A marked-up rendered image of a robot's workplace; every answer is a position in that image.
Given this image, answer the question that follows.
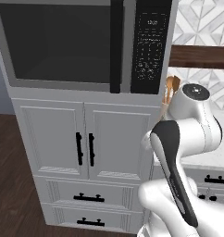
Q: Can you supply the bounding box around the white cupboard door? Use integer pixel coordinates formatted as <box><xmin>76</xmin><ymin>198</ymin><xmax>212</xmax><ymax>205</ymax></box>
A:
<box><xmin>83</xmin><ymin>102</ymin><xmax>162</xmax><ymax>183</ymax></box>
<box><xmin>11</xmin><ymin>97</ymin><xmax>86</xmax><ymax>181</ymax></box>

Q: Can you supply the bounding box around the dark glass microwave door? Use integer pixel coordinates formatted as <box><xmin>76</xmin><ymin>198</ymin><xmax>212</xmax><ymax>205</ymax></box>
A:
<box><xmin>0</xmin><ymin>0</ymin><xmax>131</xmax><ymax>94</ymax></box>

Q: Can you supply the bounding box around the wooden spoon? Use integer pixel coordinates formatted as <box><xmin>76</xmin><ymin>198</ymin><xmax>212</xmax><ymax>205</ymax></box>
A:
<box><xmin>160</xmin><ymin>75</ymin><xmax>176</xmax><ymax>122</ymax></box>

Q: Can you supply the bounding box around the dark wooden wall shelf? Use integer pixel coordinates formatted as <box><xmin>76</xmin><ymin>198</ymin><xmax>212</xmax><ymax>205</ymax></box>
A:
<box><xmin>168</xmin><ymin>44</ymin><xmax>224</xmax><ymax>70</ymax></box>

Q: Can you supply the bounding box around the grey microwave oven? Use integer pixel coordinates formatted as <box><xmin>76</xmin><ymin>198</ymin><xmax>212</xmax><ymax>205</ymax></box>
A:
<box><xmin>0</xmin><ymin>0</ymin><xmax>180</xmax><ymax>95</ymax></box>

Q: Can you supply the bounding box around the black microwave door handle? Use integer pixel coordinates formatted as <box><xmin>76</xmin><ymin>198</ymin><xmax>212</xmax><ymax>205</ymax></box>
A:
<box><xmin>109</xmin><ymin>0</ymin><xmax>125</xmax><ymax>94</ymax></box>

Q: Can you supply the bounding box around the black cupboard door handle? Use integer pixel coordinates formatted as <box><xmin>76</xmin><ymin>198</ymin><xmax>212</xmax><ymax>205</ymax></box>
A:
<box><xmin>88</xmin><ymin>132</ymin><xmax>96</xmax><ymax>168</ymax></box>
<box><xmin>75</xmin><ymin>131</ymin><xmax>84</xmax><ymax>167</ymax></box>

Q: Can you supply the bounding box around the wooden spatula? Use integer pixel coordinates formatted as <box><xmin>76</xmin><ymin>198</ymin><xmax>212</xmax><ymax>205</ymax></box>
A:
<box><xmin>171</xmin><ymin>75</ymin><xmax>181</xmax><ymax>95</ymax></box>

